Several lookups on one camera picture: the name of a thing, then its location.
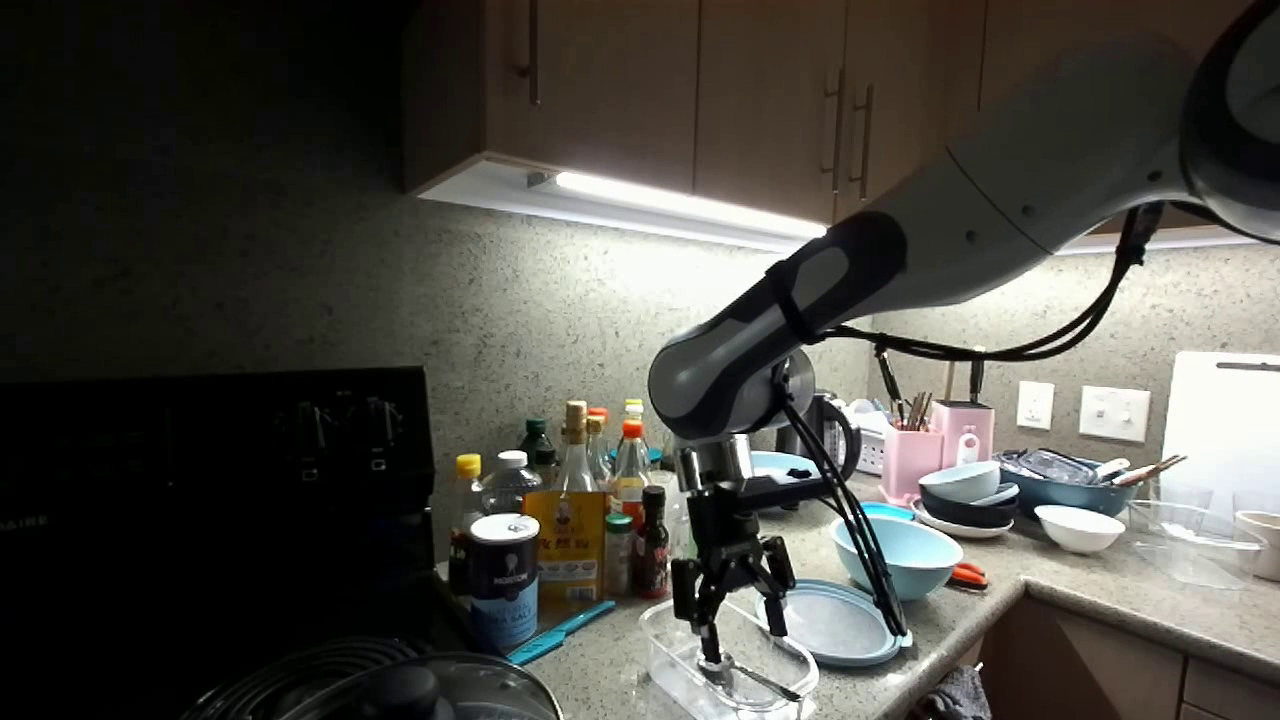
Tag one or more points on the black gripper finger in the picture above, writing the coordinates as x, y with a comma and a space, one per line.
777, 582
697, 604

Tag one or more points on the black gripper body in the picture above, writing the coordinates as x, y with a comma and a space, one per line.
729, 534

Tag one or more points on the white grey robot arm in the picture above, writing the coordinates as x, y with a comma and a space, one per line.
1013, 185

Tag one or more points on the white plate under bowls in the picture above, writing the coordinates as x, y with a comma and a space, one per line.
964, 530

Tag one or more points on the small dark soy bottle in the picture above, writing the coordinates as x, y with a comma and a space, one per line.
651, 546

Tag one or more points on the small green lid jar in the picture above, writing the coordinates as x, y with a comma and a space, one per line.
617, 559

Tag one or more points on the clear glass rectangular container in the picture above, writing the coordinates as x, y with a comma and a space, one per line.
744, 692

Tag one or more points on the red cap sauce bottle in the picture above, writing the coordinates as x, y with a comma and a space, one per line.
631, 464

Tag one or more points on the large light blue bowl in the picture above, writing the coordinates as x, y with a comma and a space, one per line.
914, 555

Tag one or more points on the turquoise utensil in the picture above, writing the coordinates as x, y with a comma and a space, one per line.
560, 634

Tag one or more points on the yellow oil bottle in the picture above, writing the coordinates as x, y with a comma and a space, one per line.
564, 546

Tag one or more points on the orange cap bottle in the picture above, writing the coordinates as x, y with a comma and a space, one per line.
597, 445

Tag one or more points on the pink utensil holder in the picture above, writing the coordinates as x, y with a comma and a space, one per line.
911, 464

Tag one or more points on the blue jar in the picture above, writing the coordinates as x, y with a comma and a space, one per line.
502, 622

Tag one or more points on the dark jar white lid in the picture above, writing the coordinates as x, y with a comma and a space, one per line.
507, 555

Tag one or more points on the pale blue stacked bowl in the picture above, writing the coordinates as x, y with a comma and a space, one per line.
963, 480

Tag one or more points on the dark green bottle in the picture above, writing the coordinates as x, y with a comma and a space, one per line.
536, 445

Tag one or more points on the dark stacked bowl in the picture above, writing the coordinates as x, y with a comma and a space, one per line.
982, 504

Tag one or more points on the white cap bottle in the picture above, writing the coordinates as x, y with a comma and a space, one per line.
513, 480

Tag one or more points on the pink box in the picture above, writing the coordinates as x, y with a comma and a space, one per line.
964, 434

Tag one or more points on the yellow cap bottle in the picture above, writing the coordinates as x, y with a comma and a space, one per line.
464, 502

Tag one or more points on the blue baking dish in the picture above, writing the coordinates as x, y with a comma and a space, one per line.
1063, 480

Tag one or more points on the small white bowl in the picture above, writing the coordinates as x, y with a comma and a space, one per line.
1076, 530

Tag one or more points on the wooden lower cabinet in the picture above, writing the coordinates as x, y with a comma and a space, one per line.
1105, 664

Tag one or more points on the wooden cabinet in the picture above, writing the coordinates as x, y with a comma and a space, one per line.
1105, 664
615, 82

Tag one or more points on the under cabinet light strip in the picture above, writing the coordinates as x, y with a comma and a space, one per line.
640, 200

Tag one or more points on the utensils in baking dish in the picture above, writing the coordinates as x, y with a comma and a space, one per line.
1144, 468

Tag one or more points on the large clear glass dish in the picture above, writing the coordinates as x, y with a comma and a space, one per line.
1194, 540

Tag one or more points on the white cutting board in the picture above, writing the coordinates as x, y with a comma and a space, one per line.
1220, 427

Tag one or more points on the wooden upper cabinet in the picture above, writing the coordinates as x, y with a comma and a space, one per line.
615, 82

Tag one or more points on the black stove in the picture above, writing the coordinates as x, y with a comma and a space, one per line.
203, 504

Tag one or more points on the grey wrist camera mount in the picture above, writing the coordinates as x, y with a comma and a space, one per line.
719, 464

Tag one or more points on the white light switch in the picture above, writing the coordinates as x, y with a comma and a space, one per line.
1033, 404

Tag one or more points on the white wall outlet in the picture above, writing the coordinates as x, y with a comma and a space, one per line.
1115, 414

